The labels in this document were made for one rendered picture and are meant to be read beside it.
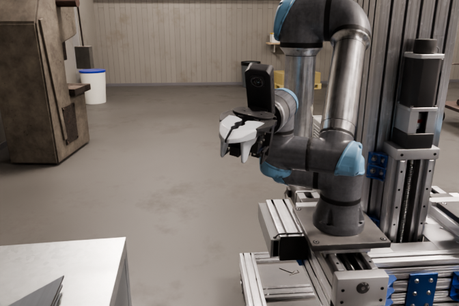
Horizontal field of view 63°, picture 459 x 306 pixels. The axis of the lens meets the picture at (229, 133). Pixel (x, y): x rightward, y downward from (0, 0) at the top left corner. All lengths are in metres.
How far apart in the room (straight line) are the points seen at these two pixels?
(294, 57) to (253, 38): 9.56
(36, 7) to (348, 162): 4.19
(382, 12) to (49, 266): 1.12
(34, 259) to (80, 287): 0.18
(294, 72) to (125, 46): 9.74
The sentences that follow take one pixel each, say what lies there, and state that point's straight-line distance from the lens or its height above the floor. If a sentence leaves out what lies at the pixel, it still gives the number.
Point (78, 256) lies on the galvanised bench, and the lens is 1.06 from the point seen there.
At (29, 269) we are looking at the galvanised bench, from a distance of 1.06.
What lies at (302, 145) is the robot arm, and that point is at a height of 1.36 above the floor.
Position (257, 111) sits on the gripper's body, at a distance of 0.65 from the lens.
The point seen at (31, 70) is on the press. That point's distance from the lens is 4.67.
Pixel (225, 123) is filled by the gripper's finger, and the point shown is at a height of 1.46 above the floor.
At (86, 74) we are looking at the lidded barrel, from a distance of 8.36.
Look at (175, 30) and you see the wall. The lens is 10.49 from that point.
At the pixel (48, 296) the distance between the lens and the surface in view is 0.91.
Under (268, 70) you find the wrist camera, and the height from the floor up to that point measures 1.54.
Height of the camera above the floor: 1.61
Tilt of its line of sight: 16 degrees down
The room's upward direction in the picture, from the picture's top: straight up
